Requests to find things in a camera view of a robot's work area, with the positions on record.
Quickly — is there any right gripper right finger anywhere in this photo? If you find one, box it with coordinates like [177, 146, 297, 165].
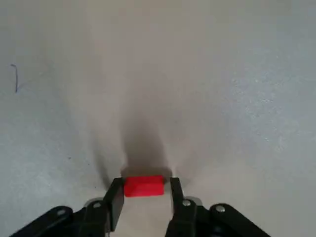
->
[164, 177, 272, 237]

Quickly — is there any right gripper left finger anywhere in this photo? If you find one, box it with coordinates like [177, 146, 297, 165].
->
[9, 177, 125, 237]

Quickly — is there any red rectangular block piece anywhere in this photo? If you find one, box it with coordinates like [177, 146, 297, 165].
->
[123, 175, 165, 198]

